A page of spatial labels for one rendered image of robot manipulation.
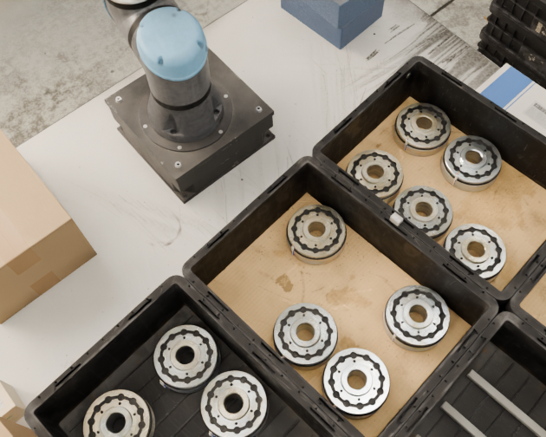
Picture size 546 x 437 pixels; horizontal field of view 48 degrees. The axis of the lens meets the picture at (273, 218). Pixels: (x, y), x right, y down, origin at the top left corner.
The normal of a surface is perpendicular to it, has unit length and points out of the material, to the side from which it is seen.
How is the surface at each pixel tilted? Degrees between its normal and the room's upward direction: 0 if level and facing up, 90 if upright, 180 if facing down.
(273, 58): 0
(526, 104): 0
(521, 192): 0
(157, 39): 9
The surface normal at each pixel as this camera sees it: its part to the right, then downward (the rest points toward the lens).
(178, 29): 0.07, -0.33
